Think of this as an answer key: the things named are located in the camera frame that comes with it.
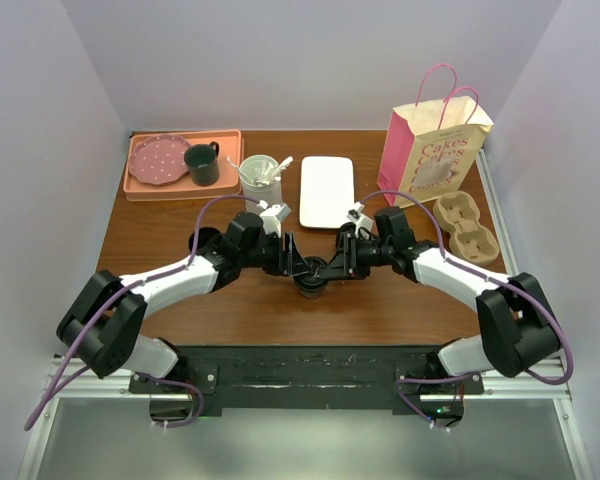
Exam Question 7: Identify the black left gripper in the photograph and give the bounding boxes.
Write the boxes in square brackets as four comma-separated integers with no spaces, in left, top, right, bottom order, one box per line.
[240,230,309,277]

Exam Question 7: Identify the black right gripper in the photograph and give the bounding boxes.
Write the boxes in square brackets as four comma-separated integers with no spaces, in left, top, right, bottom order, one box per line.
[321,233,392,283]

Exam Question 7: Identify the black coffee lid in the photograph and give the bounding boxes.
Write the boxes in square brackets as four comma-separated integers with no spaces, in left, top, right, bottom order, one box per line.
[298,256,327,282]

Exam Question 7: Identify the dark brown coffee cup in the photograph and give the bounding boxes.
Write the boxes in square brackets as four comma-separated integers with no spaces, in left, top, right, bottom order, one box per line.
[294,276,328,299]

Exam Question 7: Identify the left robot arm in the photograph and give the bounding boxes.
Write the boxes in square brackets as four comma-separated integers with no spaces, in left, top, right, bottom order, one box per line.
[56,212,310,392]

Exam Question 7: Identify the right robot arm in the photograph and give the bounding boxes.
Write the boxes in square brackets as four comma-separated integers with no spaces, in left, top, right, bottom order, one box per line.
[316,204,563,393]

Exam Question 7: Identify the white rectangular plate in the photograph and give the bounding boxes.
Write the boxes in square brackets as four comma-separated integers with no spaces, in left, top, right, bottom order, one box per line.
[299,156,355,230]

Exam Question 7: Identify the frosted white utensil cup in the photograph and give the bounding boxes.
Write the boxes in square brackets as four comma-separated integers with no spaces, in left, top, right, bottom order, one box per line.
[239,155,283,214]

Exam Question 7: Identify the wrapped white utensil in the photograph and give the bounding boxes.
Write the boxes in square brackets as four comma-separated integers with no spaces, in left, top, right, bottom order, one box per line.
[226,155,293,187]

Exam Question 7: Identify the cardboard cup carrier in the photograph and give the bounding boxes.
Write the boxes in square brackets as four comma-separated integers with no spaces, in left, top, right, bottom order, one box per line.
[433,191,500,267]

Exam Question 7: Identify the salmon pink tray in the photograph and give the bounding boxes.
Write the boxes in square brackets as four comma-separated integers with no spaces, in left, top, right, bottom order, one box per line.
[122,130,244,201]

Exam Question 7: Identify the dark green mug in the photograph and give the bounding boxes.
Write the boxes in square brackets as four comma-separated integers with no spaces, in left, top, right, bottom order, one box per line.
[184,141,220,187]

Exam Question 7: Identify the pink cakes paper bag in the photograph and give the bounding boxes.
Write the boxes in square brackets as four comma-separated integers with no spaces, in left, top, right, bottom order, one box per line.
[377,84,493,208]

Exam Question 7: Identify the pink polka dot plate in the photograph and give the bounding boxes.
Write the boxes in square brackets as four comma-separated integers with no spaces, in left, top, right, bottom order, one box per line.
[129,134,191,186]

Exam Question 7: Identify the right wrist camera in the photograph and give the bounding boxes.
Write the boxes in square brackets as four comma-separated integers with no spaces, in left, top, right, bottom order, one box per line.
[347,202,373,239]

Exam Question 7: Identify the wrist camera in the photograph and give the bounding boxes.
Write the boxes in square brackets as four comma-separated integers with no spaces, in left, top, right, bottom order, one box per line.
[347,202,373,239]
[259,203,290,237]

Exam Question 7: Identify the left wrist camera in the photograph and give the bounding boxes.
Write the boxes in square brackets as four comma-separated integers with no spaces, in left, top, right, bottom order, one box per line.
[259,203,290,237]

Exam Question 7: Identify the black mounting base rail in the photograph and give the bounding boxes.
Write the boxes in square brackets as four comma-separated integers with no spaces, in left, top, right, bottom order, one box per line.
[128,344,486,419]

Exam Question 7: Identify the aluminium frame rail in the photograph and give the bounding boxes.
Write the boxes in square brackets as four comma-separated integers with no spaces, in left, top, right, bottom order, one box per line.
[17,149,596,480]

